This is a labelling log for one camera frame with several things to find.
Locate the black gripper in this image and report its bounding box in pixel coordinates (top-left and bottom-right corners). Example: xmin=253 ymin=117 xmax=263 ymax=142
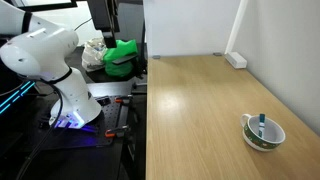
xmin=87 ymin=0 xmax=120 ymax=50

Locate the green marker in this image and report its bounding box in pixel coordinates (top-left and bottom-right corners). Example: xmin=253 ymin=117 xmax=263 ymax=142
xmin=258 ymin=113 xmax=266 ymax=138

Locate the white mug with green band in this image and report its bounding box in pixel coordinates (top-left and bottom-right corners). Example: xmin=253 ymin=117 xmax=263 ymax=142
xmin=240 ymin=113 xmax=287 ymax=153

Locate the white crumpled cloth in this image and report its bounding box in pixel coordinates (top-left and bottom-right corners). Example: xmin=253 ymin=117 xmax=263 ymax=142
xmin=81 ymin=37 xmax=108 ymax=73

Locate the green bag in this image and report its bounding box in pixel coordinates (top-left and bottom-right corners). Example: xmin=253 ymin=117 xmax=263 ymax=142
xmin=103 ymin=39 xmax=139 ymax=78

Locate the dark flat panel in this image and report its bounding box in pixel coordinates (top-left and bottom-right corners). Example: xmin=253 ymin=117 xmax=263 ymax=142
xmin=114 ymin=2 xmax=146 ymax=44

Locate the orange black clamp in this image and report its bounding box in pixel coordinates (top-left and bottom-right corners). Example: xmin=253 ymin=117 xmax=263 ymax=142
xmin=114 ymin=94 xmax=134 ymax=104
xmin=104 ymin=124 xmax=131 ymax=139

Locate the white partition panel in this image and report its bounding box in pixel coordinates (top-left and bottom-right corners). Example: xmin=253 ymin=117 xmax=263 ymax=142
xmin=143 ymin=0 xmax=241 ymax=58

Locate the computer case with blue light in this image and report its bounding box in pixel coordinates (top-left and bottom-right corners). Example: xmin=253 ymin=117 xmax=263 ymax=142
xmin=0 ymin=79 xmax=36 ymax=116

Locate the white rectangular box device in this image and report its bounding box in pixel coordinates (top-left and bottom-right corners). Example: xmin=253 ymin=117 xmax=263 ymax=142
xmin=224 ymin=51 xmax=248 ymax=70

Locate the thin black hanging cable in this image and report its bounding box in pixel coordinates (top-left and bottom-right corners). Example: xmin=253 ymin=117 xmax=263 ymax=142
xmin=73 ymin=18 xmax=94 ymax=32

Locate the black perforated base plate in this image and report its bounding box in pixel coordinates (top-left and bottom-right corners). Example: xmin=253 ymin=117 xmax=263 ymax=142
xmin=31 ymin=96 xmax=130 ymax=149

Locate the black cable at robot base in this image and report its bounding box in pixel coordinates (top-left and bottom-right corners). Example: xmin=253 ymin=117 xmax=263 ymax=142
xmin=14 ymin=79 xmax=64 ymax=180

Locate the white slanted post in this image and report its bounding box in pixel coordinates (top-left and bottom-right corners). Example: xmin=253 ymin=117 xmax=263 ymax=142
xmin=224 ymin=0 xmax=249 ymax=56

